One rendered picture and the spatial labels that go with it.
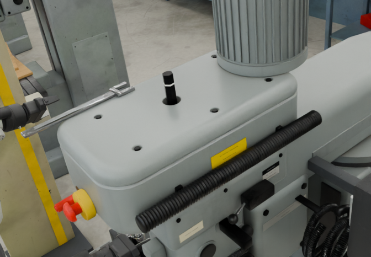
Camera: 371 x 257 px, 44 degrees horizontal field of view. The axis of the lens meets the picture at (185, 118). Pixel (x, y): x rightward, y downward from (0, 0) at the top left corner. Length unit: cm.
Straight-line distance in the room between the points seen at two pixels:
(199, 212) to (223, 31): 37
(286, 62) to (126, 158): 39
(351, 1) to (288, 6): 504
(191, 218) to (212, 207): 5
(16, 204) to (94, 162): 224
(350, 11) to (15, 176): 441
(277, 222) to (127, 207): 47
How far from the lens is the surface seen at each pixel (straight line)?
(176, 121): 85
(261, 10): 90
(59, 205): 101
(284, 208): 115
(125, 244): 158
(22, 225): 313
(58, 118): 92
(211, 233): 103
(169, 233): 91
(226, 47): 96
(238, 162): 87
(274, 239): 119
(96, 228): 342
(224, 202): 97
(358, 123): 126
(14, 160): 286
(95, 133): 86
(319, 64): 129
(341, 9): 606
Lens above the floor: 235
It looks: 33 degrees down
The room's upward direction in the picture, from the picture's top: 8 degrees counter-clockwise
